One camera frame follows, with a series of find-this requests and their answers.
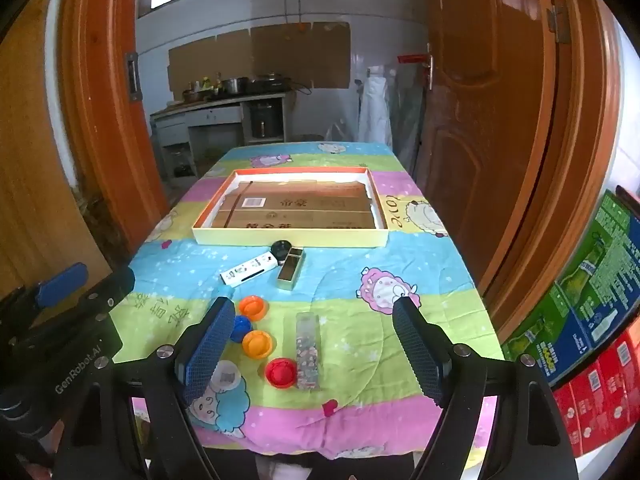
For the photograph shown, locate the shallow yellow orange box tray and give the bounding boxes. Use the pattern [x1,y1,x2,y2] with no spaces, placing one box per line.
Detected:
[192,166,388,249]

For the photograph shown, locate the cardboard sheets on wall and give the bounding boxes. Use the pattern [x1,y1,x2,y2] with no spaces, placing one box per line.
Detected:
[168,21,352,92]

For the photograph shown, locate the kitchen counter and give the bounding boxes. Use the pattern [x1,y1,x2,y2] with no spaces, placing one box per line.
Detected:
[150,91,292,162]

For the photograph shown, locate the blue bottle cap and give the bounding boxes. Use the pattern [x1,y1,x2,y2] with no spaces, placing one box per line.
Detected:
[230,315,254,343]

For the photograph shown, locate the brown wooden door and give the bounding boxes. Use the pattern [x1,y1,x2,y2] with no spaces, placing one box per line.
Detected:
[422,0,557,288]

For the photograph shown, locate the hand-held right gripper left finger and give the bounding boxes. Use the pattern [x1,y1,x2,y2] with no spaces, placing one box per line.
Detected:
[52,297,236,480]

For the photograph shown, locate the wooden panel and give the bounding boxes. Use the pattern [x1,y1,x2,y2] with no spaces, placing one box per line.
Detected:
[0,0,114,301]

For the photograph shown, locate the white printed tube box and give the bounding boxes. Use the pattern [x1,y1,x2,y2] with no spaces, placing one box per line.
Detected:
[220,253,281,287]

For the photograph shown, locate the red carton box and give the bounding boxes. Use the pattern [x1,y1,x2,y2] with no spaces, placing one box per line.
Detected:
[552,329,640,459]

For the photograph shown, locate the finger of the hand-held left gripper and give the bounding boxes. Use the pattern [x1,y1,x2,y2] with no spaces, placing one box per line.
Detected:
[10,266,137,347]
[0,262,90,322]

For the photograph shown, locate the gold rectangular box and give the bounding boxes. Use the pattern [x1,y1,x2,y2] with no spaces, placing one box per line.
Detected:
[276,247,306,292]

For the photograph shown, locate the metal door hinge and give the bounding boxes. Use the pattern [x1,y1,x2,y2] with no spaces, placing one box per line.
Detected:
[547,5,571,44]

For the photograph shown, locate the white round lid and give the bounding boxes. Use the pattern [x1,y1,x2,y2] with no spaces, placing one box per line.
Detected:
[209,360,242,392]

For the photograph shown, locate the green carton box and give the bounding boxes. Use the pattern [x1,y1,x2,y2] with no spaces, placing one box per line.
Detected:
[501,190,640,389]

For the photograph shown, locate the orange bottle cap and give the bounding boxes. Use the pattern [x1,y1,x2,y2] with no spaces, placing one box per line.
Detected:
[242,329,274,359]
[238,295,267,321]

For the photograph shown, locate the printed cartoon sheep blanket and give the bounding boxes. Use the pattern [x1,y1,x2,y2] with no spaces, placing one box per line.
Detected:
[107,141,506,461]

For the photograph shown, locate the black bottle cap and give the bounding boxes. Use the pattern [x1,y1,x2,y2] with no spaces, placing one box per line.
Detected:
[270,240,293,267]

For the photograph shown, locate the red bottle cap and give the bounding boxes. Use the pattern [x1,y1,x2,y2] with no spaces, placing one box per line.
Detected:
[265,357,299,389]

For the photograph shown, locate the white plastic bag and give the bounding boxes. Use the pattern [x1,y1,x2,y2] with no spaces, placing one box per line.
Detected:
[358,76,393,145]

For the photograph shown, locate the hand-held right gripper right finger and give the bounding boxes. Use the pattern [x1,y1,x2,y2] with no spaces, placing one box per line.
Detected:
[391,296,580,480]

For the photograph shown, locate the clear rectangular plastic box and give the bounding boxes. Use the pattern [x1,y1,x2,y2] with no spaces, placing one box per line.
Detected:
[296,312,321,392]

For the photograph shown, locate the wooden door frame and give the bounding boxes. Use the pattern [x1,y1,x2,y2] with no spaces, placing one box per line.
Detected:
[59,0,172,257]

